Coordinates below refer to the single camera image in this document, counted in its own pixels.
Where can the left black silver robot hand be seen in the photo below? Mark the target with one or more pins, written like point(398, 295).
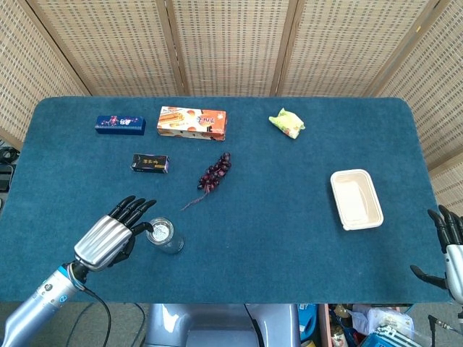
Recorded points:
point(103, 242)

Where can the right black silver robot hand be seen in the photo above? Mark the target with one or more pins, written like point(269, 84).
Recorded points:
point(455, 267)

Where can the clear glass jar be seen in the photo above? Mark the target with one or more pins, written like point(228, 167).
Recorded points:
point(173, 246)

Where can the white plastic bag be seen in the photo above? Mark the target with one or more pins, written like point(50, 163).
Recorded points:
point(380, 318)

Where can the small black box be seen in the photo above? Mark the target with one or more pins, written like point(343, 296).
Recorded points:
point(150, 163)

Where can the blue white checkered box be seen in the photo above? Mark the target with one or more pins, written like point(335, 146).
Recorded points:
point(390, 338)

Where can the black electronic device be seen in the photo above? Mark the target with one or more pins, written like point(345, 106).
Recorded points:
point(5, 177)

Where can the dark blue long box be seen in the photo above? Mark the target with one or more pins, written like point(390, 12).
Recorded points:
point(120, 124)

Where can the cream rectangular food tray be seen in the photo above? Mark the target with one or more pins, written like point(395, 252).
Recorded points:
point(356, 199)

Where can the purple grape bunch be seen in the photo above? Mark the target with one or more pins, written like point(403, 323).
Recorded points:
point(215, 173)

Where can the silver robot torso base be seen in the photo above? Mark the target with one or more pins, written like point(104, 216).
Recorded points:
point(217, 325)

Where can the orange white snack box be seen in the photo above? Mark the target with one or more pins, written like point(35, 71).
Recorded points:
point(191, 123)

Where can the blue table cloth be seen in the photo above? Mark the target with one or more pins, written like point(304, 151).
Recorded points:
point(253, 235)

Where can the blue plastic container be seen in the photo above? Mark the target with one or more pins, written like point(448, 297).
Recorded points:
point(307, 320)

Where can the green yellow snack packet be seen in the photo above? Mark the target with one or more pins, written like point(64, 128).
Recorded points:
point(287, 123)

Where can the bamboo folding screen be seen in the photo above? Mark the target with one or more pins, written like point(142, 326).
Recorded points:
point(231, 47)

